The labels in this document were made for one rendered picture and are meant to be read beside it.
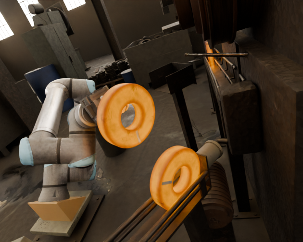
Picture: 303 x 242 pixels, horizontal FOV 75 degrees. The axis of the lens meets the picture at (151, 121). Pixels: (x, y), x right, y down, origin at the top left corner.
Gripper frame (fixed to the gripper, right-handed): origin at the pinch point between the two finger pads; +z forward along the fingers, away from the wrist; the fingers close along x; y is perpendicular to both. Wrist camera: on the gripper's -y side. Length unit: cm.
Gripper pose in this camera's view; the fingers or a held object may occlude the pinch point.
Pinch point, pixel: (125, 108)
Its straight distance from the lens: 47.4
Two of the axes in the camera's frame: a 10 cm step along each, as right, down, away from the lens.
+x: 6.6, -5.4, 5.2
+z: 5.7, -1.0, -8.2
